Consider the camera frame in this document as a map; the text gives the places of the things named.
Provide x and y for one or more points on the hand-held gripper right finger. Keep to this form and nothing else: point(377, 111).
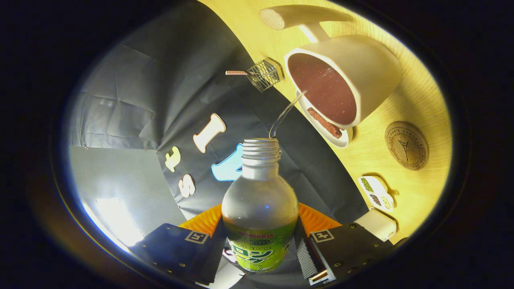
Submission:
point(353, 249)

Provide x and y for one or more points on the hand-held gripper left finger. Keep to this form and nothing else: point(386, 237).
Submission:
point(176, 251)

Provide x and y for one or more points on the silver bottle with green label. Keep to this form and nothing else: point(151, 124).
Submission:
point(259, 200)

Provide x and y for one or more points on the round cork coaster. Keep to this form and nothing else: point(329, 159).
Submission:
point(406, 145)

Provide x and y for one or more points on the white toaster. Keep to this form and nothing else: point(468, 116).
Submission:
point(375, 224)

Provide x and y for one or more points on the white divided dish with beans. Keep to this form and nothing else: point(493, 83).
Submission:
point(377, 188)

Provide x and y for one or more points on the white round plate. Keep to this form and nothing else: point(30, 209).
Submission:
point(346, 138)

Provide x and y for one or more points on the reddish brown meat slice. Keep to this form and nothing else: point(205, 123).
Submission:
point(325, 123)

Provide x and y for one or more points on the wooden table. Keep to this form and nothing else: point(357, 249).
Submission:
point(409, 100)

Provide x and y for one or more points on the striped paper straw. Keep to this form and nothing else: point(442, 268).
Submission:
point(236, 73)

